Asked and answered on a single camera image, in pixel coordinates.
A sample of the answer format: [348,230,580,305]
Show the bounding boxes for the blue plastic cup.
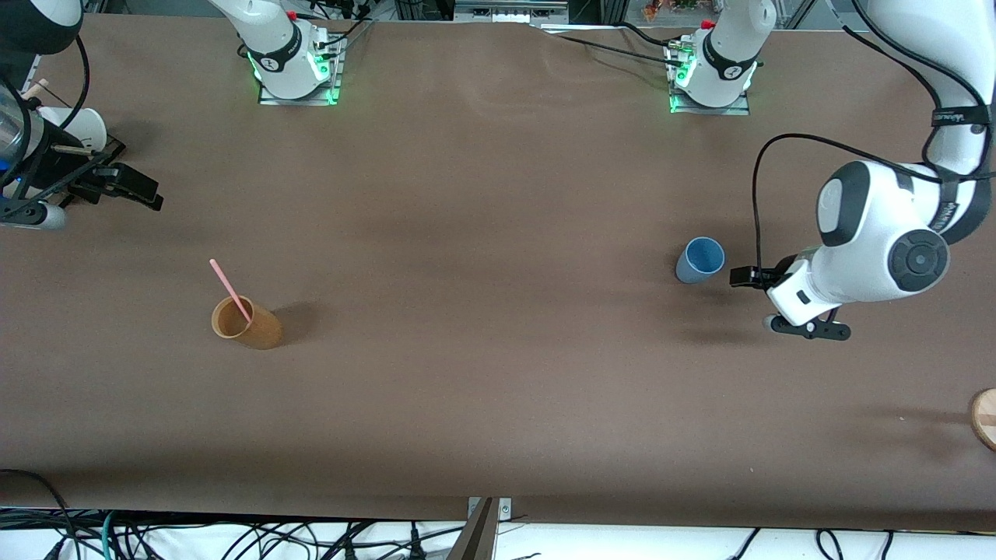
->
[675,236,726,285]

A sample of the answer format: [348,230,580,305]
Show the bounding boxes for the pink chopstick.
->
[209,259,254,324]

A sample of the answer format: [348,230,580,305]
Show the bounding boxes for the white cup with face print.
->
[37,107,107,152]

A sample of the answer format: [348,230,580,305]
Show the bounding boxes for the brown plastic cup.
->
[211,295,283,351]

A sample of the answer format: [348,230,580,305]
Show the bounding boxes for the round wooden board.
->
[969,387,996,453]

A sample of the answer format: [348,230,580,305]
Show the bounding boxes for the grey metal device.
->
[454,0,570,23]

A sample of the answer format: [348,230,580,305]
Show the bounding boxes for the grey metal beam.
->
[445,498,499,560]

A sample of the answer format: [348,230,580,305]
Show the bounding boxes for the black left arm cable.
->
[751,0,996,269]

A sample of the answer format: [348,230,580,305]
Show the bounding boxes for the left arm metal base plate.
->
[668,39,752,116]

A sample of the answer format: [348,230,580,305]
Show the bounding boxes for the black cable on table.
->
[537,22,686,71]

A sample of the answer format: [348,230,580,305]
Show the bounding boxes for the black floor cable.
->
[0,469,79,560]

